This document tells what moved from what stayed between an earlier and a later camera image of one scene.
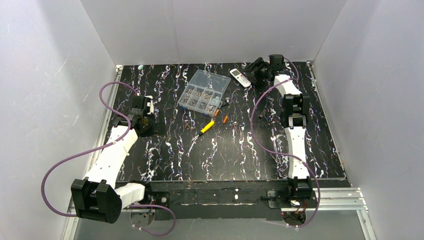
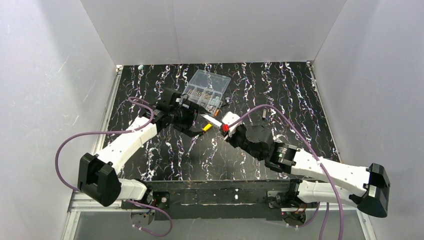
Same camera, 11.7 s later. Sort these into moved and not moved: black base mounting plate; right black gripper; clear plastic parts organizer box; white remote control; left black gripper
Moved: right black gripper; white remote control; left black gripper
Not moved: black base mounting plate; clear plastic parts organizer box
